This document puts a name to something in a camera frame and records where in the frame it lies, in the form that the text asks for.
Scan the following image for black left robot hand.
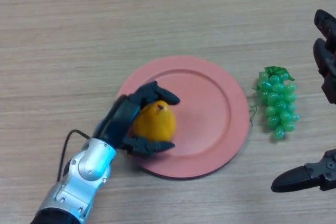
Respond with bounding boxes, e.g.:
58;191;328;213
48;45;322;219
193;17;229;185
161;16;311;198
92;81;181;158

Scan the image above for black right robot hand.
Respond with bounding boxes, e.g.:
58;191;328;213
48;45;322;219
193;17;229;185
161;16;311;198
270;9;336;193

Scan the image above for yellow pear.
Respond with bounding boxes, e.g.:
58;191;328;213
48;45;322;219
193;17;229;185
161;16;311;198
128;100;176;142

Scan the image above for pink round plate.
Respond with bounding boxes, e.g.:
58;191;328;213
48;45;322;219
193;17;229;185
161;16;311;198
115;55;250;180

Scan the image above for green grape bunch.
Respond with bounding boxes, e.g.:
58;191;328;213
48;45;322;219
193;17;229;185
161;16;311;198
249;66;300;142

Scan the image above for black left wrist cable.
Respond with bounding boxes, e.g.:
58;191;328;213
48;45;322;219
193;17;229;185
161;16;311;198
57;129;92;183

